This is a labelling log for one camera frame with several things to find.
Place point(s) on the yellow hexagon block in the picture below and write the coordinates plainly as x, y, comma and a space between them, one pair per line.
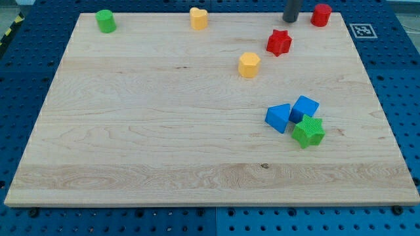
249, 64

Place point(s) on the light wooden board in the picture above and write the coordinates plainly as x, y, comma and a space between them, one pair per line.
156, 114

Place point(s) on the blue triangle block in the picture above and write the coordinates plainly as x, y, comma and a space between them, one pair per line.
278, 117

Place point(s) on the blue cube block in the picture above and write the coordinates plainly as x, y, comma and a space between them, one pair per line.
303, 106

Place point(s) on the green star block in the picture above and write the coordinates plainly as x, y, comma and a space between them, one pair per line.
308, 132

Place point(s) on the yellow heart block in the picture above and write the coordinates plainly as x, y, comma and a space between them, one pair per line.
198, 18

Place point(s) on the red star block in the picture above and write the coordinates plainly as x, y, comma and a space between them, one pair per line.
279, 42

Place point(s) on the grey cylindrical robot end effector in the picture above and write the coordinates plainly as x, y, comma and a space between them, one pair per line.
292, 10

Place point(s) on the green cylinder block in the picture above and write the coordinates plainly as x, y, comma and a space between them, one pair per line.
105, 21

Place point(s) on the red cylinder block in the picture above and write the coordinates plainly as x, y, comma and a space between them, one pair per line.
320, 15

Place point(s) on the white fiducial marker tag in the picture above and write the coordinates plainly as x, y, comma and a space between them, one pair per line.
363, 31

